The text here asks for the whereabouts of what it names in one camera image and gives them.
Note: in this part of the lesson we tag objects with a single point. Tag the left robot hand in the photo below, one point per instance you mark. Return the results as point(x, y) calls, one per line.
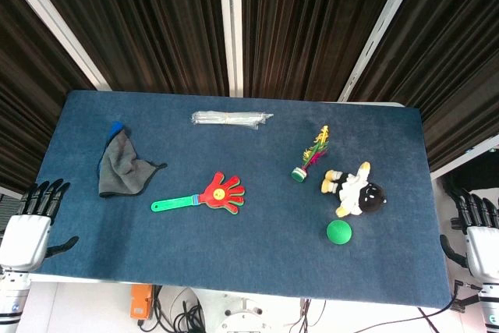
point(23, 239)

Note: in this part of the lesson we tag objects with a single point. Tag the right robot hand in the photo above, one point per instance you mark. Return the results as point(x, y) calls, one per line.
point(485, 247)

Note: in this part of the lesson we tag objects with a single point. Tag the red green hand clapper toy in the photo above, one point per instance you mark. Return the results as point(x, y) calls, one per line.
point(218, 192)

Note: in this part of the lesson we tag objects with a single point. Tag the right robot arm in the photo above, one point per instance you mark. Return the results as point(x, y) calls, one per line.
point(490, 302)

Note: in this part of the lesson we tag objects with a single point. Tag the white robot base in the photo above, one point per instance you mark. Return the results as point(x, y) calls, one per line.
point(241, 315)

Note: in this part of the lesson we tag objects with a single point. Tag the grey cloth with black edge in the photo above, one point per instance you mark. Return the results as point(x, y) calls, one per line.
point(121, 169)

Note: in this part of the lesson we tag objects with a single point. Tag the orange box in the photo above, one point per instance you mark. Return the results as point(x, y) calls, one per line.
point(141, 302)

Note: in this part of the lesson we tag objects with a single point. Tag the black white plush toy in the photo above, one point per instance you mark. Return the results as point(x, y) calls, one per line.
point(352, 188)

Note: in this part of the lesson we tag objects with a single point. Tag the green ball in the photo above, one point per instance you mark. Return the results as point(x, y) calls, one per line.
point(339, 232)

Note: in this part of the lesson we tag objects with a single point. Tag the colourful feather shuttlecock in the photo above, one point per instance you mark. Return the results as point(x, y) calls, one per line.
point(299, 174)

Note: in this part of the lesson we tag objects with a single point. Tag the blue table cloth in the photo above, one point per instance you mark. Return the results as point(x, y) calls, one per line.
point(234, 247)

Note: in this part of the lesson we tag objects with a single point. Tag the bundle of clear wrapped straws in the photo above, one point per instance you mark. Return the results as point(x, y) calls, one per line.
point(230, 118)

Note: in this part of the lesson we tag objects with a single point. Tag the dark brown curtain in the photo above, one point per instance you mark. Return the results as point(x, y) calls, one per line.
point(156, 17)

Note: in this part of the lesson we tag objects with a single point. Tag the white frame post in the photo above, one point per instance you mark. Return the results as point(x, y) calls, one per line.
point(468, 159)
point(50, 17)
point(380, 32)
point(232, 36)

